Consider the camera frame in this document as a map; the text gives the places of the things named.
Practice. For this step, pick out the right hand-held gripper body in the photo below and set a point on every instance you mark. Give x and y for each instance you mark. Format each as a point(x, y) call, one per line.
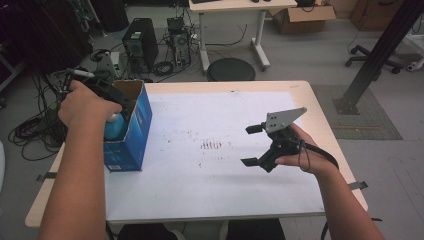
point(283, 141)

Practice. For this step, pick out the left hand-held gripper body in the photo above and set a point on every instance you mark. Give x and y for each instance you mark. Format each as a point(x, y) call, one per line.
point(105, 90)

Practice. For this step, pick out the blue bottle with white cap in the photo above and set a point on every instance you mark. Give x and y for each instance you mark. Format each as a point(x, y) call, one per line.
point(115, 129)

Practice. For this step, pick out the blue cardboard box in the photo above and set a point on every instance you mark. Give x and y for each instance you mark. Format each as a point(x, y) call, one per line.
point(133, 146)

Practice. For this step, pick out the person's left hand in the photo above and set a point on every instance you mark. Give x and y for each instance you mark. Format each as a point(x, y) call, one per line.
point(85, 108)

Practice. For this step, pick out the person's right hand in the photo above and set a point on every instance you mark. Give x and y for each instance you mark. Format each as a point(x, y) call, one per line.
point(310, 156)

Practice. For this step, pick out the small white device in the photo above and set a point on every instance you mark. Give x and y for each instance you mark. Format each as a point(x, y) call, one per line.
point(116, 60)

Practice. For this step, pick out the white paper sheet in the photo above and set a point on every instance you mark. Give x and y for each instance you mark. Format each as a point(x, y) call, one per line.
point(206, 190)

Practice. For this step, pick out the black computer tower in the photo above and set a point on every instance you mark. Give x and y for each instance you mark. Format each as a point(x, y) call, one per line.
point(140, 45)

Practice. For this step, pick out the round black stool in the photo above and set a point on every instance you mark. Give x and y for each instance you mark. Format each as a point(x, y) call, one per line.
point(231, 69)

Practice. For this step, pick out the person's leg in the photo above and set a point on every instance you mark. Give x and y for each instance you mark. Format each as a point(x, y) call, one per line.
point(146, 232)
point(256, 230)

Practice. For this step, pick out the dark bulky object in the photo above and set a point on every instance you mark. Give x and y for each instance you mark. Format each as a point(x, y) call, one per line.
point(110, 13)

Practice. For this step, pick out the grey floor mat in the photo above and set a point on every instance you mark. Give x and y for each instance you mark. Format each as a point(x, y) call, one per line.
point(366, 123)

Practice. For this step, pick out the open computer case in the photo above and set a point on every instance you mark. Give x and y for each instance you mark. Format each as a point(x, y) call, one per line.
point(180, 46)

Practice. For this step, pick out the grey tape strip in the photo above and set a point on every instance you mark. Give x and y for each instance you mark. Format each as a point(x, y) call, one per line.
point(46, 176)
point(358, 185)

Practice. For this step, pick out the open brown cardboard box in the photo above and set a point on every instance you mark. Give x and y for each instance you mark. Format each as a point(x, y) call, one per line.
point(301, 20)

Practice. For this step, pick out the black office chair base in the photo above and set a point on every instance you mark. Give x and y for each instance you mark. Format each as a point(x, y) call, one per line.
point(373, 59)

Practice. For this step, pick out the white desk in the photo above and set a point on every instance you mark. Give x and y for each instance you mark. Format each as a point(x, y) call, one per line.
point(243, 5)

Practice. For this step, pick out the closed brown cardboard box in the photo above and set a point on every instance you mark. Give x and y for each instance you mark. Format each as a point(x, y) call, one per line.
point(373, 15)

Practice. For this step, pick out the black metal post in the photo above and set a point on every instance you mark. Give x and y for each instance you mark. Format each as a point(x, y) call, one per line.
point(383, 50)

